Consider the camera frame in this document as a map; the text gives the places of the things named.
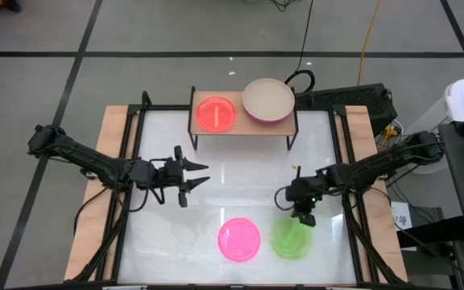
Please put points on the white paper label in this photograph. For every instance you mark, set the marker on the white paper label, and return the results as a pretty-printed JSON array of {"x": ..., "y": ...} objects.
[{"x": 401, "y": 215}]

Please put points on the black perforated case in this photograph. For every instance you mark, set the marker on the black perforated case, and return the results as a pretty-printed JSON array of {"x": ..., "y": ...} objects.
[{"x": 345, "y": 100}]

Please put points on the small translucent orange plate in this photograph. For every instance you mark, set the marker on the small translucent orange plate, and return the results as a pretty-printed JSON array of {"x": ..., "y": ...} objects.
[{"x": 216, "y": 114}]

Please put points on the small translucent pink plate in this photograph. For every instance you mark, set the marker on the small translucent pink plate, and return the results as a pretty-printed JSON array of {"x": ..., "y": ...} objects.
[{"x": 239, "y": 239}]

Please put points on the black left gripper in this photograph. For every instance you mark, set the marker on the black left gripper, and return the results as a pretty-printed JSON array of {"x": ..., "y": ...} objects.
[{"x": 167, "y": 173}]

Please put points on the beige plate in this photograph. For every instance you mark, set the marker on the beige plate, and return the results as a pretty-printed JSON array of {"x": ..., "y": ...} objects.
[{"x": 268, "y": 98}]

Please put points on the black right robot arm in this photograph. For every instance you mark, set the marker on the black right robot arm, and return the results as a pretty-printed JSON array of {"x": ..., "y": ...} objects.
[{"x": 377, "y": 163}]

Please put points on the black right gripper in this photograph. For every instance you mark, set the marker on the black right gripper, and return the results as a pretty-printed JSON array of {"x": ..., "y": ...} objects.
[{"x": 304, "y": 191}]

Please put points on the wooden shelf with black legs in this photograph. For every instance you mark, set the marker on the wooden shelf with black legs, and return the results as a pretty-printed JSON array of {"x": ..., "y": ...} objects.
[{"x": 248, "y": 128}]

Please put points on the white table mat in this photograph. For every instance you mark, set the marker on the white table mat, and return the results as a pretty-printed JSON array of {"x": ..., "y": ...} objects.
[{"x": 200, "y": 225}]

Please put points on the yellow plug connector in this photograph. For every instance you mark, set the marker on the yellow plug connector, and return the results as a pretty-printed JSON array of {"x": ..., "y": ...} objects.
[{"x": 389, "y": 131}]

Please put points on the black desk base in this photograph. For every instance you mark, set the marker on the black desk base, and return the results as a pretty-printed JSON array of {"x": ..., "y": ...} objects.
[{"x": 429, "y": 233}]

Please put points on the translucent green plate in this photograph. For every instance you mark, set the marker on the translucent green plate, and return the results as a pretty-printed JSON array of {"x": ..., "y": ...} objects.
[{"x": 290, "y": 241}]

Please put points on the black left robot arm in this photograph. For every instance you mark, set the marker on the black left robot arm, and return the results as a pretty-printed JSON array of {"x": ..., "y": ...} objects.
[{"x": 79, "y": 155}]

